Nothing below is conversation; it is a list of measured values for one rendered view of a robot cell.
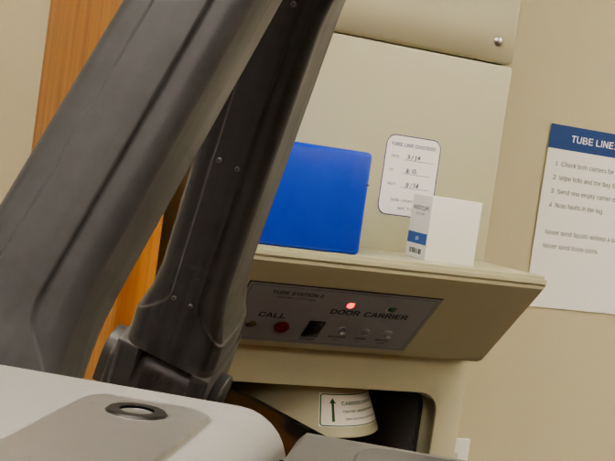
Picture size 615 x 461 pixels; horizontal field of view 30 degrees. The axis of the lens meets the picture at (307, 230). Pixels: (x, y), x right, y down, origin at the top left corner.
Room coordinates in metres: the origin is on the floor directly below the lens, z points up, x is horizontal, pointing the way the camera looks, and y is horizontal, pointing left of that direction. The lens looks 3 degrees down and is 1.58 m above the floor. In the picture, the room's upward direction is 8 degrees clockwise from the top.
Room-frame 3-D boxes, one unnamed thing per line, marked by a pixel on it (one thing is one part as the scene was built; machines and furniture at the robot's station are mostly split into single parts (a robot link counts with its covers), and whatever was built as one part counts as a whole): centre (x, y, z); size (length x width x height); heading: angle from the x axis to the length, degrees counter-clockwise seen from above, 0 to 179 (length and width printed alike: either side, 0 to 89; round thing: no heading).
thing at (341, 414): (1.21, -0.02, 1.34); 0.18 x 0.18 x 0.05
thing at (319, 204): (1.03, 0.02, 1.56); 0.10 x 0.10 x 0.09; 24
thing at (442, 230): (1.09, -0.13, 1.54); 0.05 x 0.05 x 0.06; 16
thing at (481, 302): (1.06, -0.06, 1.46); 0.32 x 0.12 x 0.10; 114
